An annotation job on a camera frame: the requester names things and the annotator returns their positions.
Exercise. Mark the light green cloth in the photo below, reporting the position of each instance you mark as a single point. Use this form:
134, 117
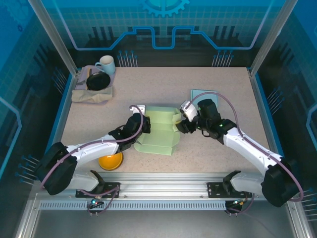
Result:
161, 134

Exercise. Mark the light blue cloth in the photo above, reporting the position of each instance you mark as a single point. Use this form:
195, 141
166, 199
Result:
198, 94

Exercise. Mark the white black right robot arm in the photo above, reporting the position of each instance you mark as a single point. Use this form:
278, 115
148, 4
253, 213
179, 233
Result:
247, 146

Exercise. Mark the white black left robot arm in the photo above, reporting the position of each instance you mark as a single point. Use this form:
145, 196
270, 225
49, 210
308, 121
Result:
94, 148

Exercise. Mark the orange bowl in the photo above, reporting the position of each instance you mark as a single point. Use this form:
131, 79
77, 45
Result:
111, 162

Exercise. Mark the lavender tray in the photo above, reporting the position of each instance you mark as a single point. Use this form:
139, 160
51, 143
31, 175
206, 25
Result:
112, 78

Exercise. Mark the beige folded cloth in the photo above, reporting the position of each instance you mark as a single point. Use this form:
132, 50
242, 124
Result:
89, 96

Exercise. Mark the black plate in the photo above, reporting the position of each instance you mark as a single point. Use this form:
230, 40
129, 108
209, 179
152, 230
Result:
97, 81

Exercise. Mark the light blue mug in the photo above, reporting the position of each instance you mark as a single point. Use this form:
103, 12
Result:
108, 65

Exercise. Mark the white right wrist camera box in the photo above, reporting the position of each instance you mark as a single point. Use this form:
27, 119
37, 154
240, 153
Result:
189, 111

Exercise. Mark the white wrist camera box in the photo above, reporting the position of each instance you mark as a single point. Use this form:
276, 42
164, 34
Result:
189, 111
141, 109

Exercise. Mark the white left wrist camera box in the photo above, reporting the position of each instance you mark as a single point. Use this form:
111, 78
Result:
141, 109

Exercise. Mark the aluminium side rail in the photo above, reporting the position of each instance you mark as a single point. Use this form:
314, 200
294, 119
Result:
263, 111
67, 111

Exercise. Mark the aluminium frame rail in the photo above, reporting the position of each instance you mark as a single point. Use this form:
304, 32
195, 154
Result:
161, 183

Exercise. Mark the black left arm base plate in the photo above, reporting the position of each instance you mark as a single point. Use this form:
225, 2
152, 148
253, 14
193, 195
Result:
111, 189

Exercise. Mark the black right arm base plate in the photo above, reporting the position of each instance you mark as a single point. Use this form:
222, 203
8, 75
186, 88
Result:
215, 189

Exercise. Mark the aluminium frame post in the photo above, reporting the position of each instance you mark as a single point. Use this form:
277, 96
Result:
52, 37
272, 37

